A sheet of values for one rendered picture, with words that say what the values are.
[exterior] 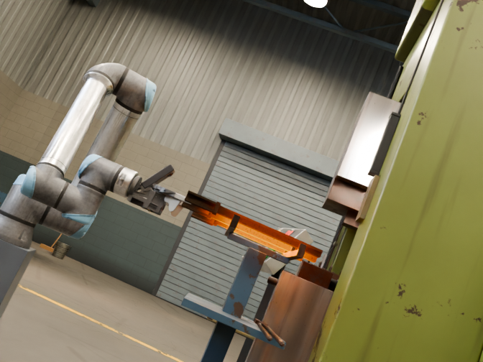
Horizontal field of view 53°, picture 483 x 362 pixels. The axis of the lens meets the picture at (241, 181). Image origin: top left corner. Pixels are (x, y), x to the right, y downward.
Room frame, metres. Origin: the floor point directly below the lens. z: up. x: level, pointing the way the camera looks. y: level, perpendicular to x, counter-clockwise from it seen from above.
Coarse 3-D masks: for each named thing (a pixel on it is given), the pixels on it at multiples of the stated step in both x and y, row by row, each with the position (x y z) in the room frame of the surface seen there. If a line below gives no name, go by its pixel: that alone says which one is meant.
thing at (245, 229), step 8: (192, 208) 1.52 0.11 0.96; (200, 208) 1.53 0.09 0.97; (208, 216) 1.51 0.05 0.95; (216, 216) 1.52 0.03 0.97; (240, 224) 1.52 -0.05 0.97; (248, 232) 1.52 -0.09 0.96; (256, 232) 1.52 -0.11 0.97; (264, 240) 1.52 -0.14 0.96; (272, 240) 1.52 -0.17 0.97; (280, 248) 1.54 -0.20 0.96; (288, 248) 1.52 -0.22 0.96; (304, 256) 1.52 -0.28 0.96; (312, 256) 1.52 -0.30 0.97
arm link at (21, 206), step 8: (24, 176) 1.94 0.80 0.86; (16, 184) 1.94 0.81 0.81; (16, 192) 1.94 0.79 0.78; (8, 200) 1.94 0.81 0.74; (16, 200) 1.93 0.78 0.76; (24, 200) 1.93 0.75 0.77; (32, 200) 1.94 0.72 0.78; (0, 208) 1.96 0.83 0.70; (8, 208) 1.93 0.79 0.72; (16, 208) 1.93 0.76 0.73; (24, 208) 1.94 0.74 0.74; (32, 208) 1.95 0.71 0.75; (40, 208) 1.96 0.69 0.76; (48, 208) 1.96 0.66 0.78; (16, 216) 1.93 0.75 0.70; (24, 216) 1.95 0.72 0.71; (32, 216) 1.97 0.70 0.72; (40, 216) 1.97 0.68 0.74; (40, 224) 2.02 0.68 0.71
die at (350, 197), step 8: (336, 184) 1.94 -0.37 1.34; (344, 184) 1.93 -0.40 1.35; (328, 192) 1.99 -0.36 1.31; (336, 192) 1.94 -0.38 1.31; (344, 192) 1.93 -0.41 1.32; (352, 192) 1.93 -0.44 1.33; (360, 192) 1.92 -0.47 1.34; (328, 200) 1.96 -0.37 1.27; (336, 200) 1.93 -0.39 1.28; (344, 200) 1.93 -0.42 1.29; (352, 200) 1.92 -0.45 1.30; (360, 200) 1.92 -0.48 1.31; (328, 208) 2.10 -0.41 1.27; (336, 208) 2.04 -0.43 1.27; (344, 208) 1.98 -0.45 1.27; (352, 208) 1.93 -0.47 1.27
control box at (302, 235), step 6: (282, 228) 2.68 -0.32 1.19; (288, 228) 2.62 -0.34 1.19; (294, 228) 2.56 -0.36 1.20; (294, 234) 2.48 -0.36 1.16; (300, 234) 2.43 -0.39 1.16; (306, 234) 2.44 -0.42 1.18; (300, 240) 2.44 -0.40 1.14; (306, 240) 2.45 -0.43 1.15; (312, 240) 2.46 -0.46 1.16; (264, 246) 2.61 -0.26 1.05; (276, 252) 2.42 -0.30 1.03; (270, 258) 2.40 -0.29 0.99; (264, 264) 2.43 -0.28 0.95; (270, 264) 2.41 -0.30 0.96; (276, 264) 2.42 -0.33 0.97; (282, 264) 2.43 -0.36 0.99; (264, 270) 2.50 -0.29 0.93; (270, 270) 2.41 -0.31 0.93; (276, 270) 2.42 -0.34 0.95
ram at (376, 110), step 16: (368, 96) 1.89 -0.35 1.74; (368, 112) 1.89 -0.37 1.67; (384, 112) 1.88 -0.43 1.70; (400, 112) 1.87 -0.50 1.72; (368, 128) 1.88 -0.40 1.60; (384, 128) 1.87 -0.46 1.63; (352, 144) 1.89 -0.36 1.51; (368, 144) 1.88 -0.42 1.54; (352, 160) 1.88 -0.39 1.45; (368, 160) 1.88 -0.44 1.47; (336, 176) 1.91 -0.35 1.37; (352, 176) 1.88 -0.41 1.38; (368, 176) 1.87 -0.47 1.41
